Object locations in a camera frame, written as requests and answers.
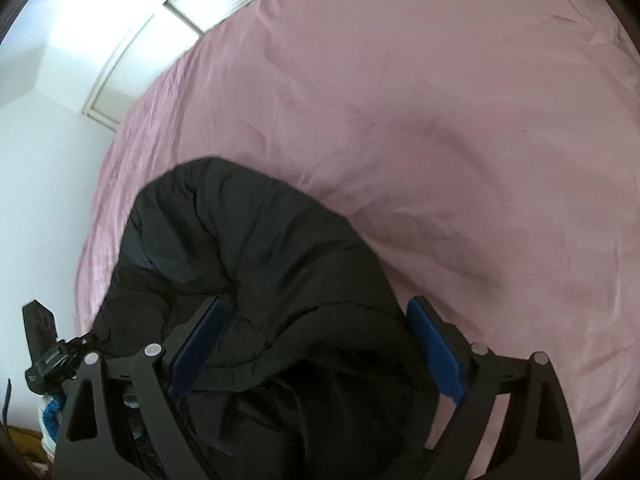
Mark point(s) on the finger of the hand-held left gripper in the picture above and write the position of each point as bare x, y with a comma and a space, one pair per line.
90, 340

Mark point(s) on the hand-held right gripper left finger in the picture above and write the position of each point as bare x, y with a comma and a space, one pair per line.
197, 350

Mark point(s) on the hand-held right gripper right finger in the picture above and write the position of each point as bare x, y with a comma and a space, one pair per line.
435, 350

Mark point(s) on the black puffer jacket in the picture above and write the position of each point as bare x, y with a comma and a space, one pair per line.
275, 260

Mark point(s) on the golden patterned cloth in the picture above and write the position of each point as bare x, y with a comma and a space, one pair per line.
27, 452

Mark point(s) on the pink duvet cover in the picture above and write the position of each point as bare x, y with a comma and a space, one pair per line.
400, 110

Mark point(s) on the white louvered cabinet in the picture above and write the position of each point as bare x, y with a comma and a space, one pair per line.
200, 0

